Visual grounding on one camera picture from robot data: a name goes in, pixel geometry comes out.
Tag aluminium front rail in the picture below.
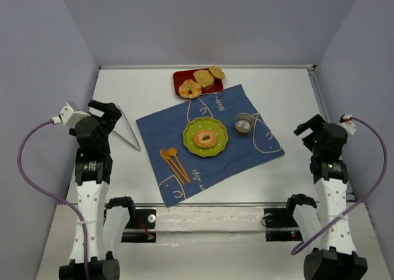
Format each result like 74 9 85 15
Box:
63 201 358 209

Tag metal cup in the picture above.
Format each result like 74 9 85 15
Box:
235 113 254 136

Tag seeded bread roll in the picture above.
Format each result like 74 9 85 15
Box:
209 66 225 80

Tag blue fish placemat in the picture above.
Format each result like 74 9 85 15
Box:
137 85 285 207

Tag orange wooden spoon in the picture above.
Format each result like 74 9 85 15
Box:
167 148 191 183

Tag small orange bagel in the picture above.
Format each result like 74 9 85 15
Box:
193 130 217 148

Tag large glazed bagel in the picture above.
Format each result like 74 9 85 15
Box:
178 79 203 99

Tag green dotted plate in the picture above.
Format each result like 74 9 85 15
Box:
182 117 229 158

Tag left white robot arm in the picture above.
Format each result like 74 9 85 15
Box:
58 100 135 279

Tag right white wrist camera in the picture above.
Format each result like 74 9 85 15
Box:
339 115 356 135

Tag brown bread slice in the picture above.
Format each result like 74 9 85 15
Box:
193 70 215 91

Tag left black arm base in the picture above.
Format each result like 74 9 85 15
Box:
121 208 157 243

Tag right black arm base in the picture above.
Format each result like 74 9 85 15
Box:
260 207 302 242

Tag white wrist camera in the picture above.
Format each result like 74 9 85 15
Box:
51 101 90 129
339 115 356 135

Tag metal tongs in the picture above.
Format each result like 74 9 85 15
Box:
113 103 141 151

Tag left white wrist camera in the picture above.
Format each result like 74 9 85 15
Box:
51 101 90 129

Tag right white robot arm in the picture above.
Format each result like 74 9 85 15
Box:
286 114 368 279

